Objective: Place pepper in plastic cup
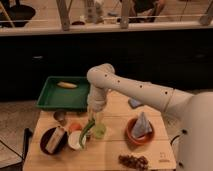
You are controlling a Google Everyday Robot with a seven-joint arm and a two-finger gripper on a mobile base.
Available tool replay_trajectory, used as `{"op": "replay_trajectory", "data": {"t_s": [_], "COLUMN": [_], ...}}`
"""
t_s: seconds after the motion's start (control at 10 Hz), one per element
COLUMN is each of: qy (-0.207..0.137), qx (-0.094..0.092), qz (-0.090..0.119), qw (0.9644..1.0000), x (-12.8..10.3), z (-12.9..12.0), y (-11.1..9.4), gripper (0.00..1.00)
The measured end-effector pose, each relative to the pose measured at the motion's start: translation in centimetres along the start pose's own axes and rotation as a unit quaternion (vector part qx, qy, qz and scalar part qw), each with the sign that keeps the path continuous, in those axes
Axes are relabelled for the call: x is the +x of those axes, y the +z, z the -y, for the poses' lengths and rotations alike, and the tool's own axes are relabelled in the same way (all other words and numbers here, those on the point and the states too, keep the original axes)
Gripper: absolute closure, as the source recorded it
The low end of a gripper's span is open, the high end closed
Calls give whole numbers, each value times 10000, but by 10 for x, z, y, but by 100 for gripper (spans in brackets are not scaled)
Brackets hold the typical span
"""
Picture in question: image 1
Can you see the orange fruit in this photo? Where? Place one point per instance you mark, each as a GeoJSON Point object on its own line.
{"type": "Point", "coordinates": [75, 126]}

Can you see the sandwich block on plate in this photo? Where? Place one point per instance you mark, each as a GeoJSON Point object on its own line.
{"type": "Point", "coordinates": [55, 139]}

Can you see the green plastic tray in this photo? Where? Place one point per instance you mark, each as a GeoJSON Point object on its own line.
{"type": "Point", "coordinates": [54, 97]}

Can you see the yellow banana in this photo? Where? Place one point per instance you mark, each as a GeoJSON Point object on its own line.
{"type": "Point", "coordinates": [67, 85]}

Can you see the blue sponge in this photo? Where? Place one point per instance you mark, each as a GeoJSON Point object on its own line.
{"type": "Point", "coordinates": [134, 103]}

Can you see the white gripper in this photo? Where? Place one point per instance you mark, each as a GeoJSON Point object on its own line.
{"type": "Point", "coordinates": [97, 100]}

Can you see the green pepper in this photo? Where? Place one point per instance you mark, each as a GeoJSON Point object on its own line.
{"type": "Point", "coordinates": [84, 131]}

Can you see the small metal cup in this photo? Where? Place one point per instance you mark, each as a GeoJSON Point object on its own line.
{"type": "Point", "coordinates": [59, 115]}

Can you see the grey blue cloth bag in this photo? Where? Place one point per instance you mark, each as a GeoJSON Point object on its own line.
{"type": "Point", "coordinates": [141, 127]}

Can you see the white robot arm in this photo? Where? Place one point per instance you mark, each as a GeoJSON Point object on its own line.
{"type": "Point", "coordinates": [195, 150]}

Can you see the bunch of dark grapes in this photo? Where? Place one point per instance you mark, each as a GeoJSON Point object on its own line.
{"type": "Point", "coordinates": [130, 161]}

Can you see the dark round plate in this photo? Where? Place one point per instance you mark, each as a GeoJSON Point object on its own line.
{"type": "Point", "coordinates": [45, 139]}

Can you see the orange clay bowl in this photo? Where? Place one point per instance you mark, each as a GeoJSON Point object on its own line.
{"type": "Point", "coordinates": [147, 138]}

